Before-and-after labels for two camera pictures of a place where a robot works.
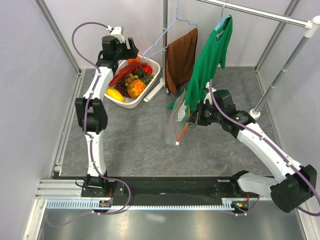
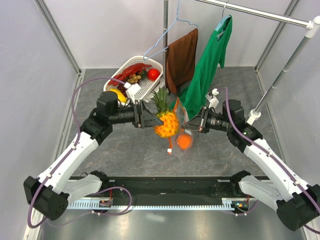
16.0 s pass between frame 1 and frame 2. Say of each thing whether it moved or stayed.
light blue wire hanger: stayed
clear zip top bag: moved
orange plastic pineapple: moved
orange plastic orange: moved
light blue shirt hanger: stayed
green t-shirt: stayed
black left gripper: moved
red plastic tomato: moved
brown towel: stayed
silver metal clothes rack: stayed
